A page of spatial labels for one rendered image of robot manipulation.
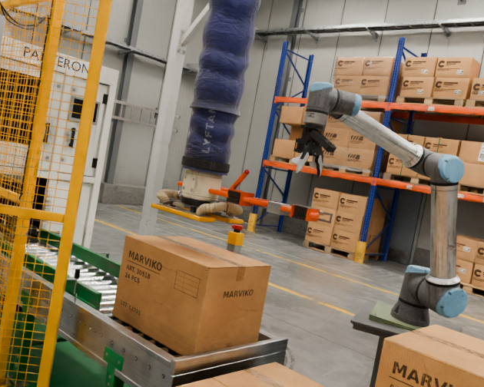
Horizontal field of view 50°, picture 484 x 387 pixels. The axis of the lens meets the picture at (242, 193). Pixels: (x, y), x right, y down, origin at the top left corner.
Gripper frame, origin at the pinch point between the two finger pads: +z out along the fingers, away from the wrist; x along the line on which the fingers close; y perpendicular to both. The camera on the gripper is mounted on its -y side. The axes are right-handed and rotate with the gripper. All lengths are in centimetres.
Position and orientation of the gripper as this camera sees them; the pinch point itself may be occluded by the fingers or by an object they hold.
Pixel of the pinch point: (309, 176)
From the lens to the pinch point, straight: 205.9
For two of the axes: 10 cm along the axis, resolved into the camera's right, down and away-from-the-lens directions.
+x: -6.7, -0.8, -7.3
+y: -7.2, -1.7, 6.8
